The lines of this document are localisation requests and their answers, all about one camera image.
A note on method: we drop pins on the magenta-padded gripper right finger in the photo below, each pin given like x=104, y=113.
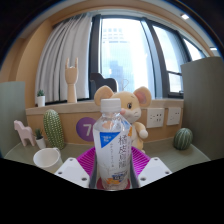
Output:
x=153, y=171

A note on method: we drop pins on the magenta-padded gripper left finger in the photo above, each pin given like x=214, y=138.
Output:
x=71, y=173

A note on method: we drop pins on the clear plastic water bottle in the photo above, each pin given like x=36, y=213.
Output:
x=112, y=146

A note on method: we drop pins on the white and yellow cup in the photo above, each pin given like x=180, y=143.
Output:
x=46, y=158

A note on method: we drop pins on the small plant in white pot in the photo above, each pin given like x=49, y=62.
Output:
x=41, y=142
x=40, y=101

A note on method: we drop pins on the round green cactus figure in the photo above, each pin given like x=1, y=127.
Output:
x=183, y=139

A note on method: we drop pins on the round purple number sign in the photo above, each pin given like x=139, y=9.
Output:
x=83, y=129

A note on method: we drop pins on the tall green cactus figure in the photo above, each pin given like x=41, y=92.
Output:
x=54, y=130

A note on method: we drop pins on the pink horse figure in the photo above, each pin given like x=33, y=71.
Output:
x=25, y=133

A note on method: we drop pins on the wooden ledge panel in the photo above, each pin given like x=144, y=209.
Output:
x=70, y=111

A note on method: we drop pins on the beige mouse plush toy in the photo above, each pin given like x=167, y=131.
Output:
x=133, y=103

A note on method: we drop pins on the green desk partition panel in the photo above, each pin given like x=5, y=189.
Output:
x=11, y=116
x=203, y=106

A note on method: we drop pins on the wooden hand model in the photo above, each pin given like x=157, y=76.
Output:
x=71, y=80

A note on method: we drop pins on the black horse figure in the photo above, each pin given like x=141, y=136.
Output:
x=100, y=83

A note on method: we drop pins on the grey-white curtain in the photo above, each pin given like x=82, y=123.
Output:
x=63, y=56

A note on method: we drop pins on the dark-framed window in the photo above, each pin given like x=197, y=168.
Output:
x=123, y=53

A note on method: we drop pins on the ceiling light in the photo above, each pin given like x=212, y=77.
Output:
x=185, y=16
x=213, y=48

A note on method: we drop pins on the white wall socket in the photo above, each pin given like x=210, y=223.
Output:
x=155, y=117
x=174, y=116

